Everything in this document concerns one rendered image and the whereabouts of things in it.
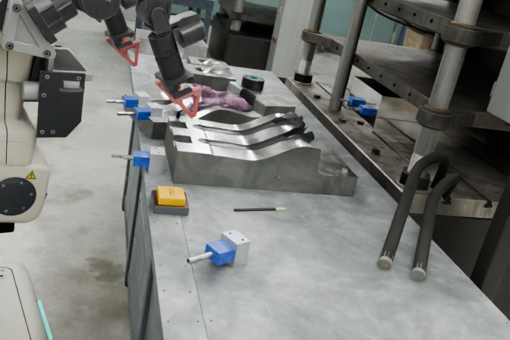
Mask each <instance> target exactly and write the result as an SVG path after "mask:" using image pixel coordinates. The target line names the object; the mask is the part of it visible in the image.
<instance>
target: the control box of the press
mask: <svg viewBox="0 0 510 340"><path fill-rule="evenodd" d="M490 96H491V99H490V103H489V105H488V108H487V111H488V112H489V113H490V114H492V115H495V116H496V117H497V118H500V119H502V120H503V121H504V122H505V124H506V125H508V126H509V128H510V45H509V48H508V51H507V53H506V56H505V60H504V62H503V65H502V68H501V71H500V73H499V77H498V80H497V81H495V82H494V84H493V88H492V91H491V94H490ZM509 258H510V174H509V176H508V180H507V181H506V184H505V187H504V190H503V192H502V195H501V197H500V200H499V203H498V206H497V207H496V211H495V213H494V216H493V219H492V221H491V223H490V226H489V229H488V232H487V233H486V237H485V239H484V242H483V245H482V247H481V249H480V253H479V255H478V258H477V261H476V263H475V265H474V268H473V271H472V273H471V277H470V280H471V281H472V282H473V283H474V284H475V285H476V286H477V287H478V288H479V289H480V290H481V291H482V292H483V293H484V294H485V295H486V296H487V297H488V298H489V299H490V301H491V302H492V301H493V298H494V296H495V293H496V290H497V288H498V286H499V283H500V281H501V278H502V275H503V273H504V271H505V268H506V266H507V264H508V261H509Z"/></svg>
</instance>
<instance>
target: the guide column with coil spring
mask: <svg viewBox="0 0 510 340"><path fill-rule="evenodd" d="M368 1H369V0H355V2H354V7H353V11H352V14H351V19H350V23H349V26H348V32H347V35H346V38H345V44H344V47H343V50H342V56H341V59H340V62H339V66H338V71H337V74H336V78H335V83H334V87H333V90H332V95H331V99H330V102H329V109H331V110H333V111H337V112H340V111H341V109H342V103H343V102H342V101H337V98H343V99H344V97H345V92H346V89H347V85H348V80H349V77H350V73H351V68H352V65H353V60H354V55H355V53H356V50H357V44H358V41H359V39H360V33H361V30H362V26H363V23H364V18H365V14H366V12H367V6H368Z"/></svg>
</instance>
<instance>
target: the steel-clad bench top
mask: <svg viewBox="0 0 510 340"><path fill-rule="evenodd" d="M229 67H230V70H231V72H232V73H233V75H234V76H235V77H236V79H237V80H236V82H242V78H243V76H244V75H246V74H249V75H255V76H258V77H261V78H263V79H264V80H265V83H264V87H265V88H266V89H268V90H270V91H271V92H273V93H274V94H276V95H278V96H280V97H281V98H283V99H284V100H286V101H288V102H289V103H291V104H292V105H294V106H296V108H295V111H294V112H295V113H296V114H297V115H298V117H300V116H303V122H305V128H306V127H308V128H307V129H306V130H305V132H304V133H308V132H309V131H312V132H313V135H314V140H315V141H323V142H327V143H328V144H329V145H330V146H331V147H332V149H333V150H334V151H335V152H336V153H337V154H338V155H339V157H340V158H341V159H342V160H343V161H344V162H345V163H346V164H347V166H348V167H349V168H350V169H351V170H352V171H353V172H354V173H355V174H356V176H358V180H357V184H356V188H355V190H354V195H353V197H345V196H335V195H325V194H305V193H295V192H284V191H274V190H254V189H244V188H234V187H214V186H204V185H194V184H174V183H172V177H171V172H170V169H169V165H168V159H167V155H166V151H165V159H164V164H163V170H162V174H154V173H148V168H147V167H143V176H144V183H145V189H146V201H147V208H148V214H149V221H150V233H151V240H152V246H153V259H154V265H155V271H156V284H157V290H158V296H159V309H160V315H161V322H162V334H163V340H510V321H509V320H508V319H507V318H506V316H505V315H504V314H503V313H502V312H501V311H500V310H499V309H498V308H497V307H496V306H495V305H494V304H493V303H492V302H491V301H490V299H489V298H488V297H487V296H486V295H485V294H484V293H483V292H482V291H481V290H480V289H479V288H478V287H477V286H476V285H475V284H474V283H473V282H472V281H471V280H470V279H469V278H468V277H467V276H466V275H465V274H464V273H463V272H462V271H461V270H460V269H459V267H458V266H457V265H456V264H455V263H454V262H453V261H452V260H451V259H450V258H449V257H448V256H447V255H446V254H445V253H444V252H443V250H442V249H441V248H440V247H439V246H438V245H437V244H436V243H435V242H434V241H433V240H431V245H430V253H429V258H428V263H427V271H426V275H425V279H424V280H423V281H421V282H418V281H415V280H413V279H412V278H411V270H412V266H413V262H414V255H415V251H416V247H417V240H418V236H419V232H420V226H419V225H418V224H417V223H416V222H415V221H414V220H413V219H412V218H411V217H410V216H409V215H408V217H407V220H406V223H405V226H404V229H403V232H402V234H401V239H400V241H399V244H398V248H397V250H396V253H395V258H394V260H393V263H392V266H391V268H390V269H387V270H386V269H381V268H380V267H379V266H378V261H379V257H380V254H381V252H382V249H383V246H384V243H385V241H386V237H387V234H388V233H389V229H390V226H391V224H392V220H393V218H394V215H395V211H396V209H397V207H398V204H397V203H396V201H395V200H394V199H393V198H392V197H391V196H390V195H389V194H388V193H387V192H386V191H385V190H384V189H383V188H382V187H381V185H380V184H379V183H378V182H377V181H376V180H375V179H374V178H373V177H372V176H371V175H370V174H369V173H368V172H367V171H366V170H365V168H364V167H363V166H362V165H361V164H360V163H359V162H358V161H357V160H356V159H355V158H354V157H353V156H352V155H351V154H350V153H349V152H348V151H347V150H346V149H345V148H344V147H343V146H342V145H341V144H340V143H339V142H338V141H337V140H336V139H335V138H334V137H333V135H332V134H331V133H330V132H329V131H328V130H327V129H326V128H325V127H324V126H323V125H322V124H321V123H320V122H319V121H318V119H317V118H316V117H315V116H314V115H313V114H312V113H311V112H310V111H309V110H308V109H307V108H306V107H305V106H304V105H303V104H302V102H301V101H300V100H299V99H298V98H297V97H296V96H295V95H294V94H293V93H292V92H291V91H290V90H289V89H288V88H287V87H286V85H284V84H283V82H281V81H280V79H278V78H277V76H275V75H274V73H272V72H271V71H262V70H256V69H250V68H240V67H234V66H229ZM158 71H159V68H158V65H157V63H156V60H155V57H154V55H144V54H140V53H139V55H138V63H137V66H135V67H133V66H132V65H131V75H132V82H133V88H134V91H137V92H146V93H147V94H159V93H163V91H162V90H161V89H160V88H159V87H158V86H157V85H156V84H155V82H154V81H155V80H158V78H157V79H156V77H155V73H156V72H158ZM137 126H138V132H139V139H140V151H147V152H149V151H150V147H151V146H154V147H161V148H164V150H165V145H164V142H165V139H150V137H149V136H148V135H147V134H146V133H145V132H144V131H143V130H142V129H141V128H140V127H139V125H137ZM158 186H165V187H182V188H183V190H184V192H185V193H186V196H187V201H188V205H189V208H190V209H189V214H188V216H180V215H167V214H155V213H153V207H152V200H151V193H152V190H157V187H158ZM278 207H285V208H286V210H273V211H240V212H235V211H234V209H243V208H278ZM234 229H236V230H237V231H239V232H240V233H241V234H242V235H243V236H245V237H246V238H248V239H249V240H250V248H249V251H248V255H247V262H246V264H243V265H240V266H236V267H234V268H232V267H231V266H229V265H228V264H227V263H224V264H222V265H219V266H217V265H216V264H215V263H213V262H212V261H211V260H209V259H207V260H202V261H199V262H196V263H192V264H188V263H187V258H189V257H195V256H197V255H201V254H203V253H205V249H206V244H207V243H209V242H213V241H218V240H221V236H222V233H223V232H225V231H231V230H234Z"/></svg>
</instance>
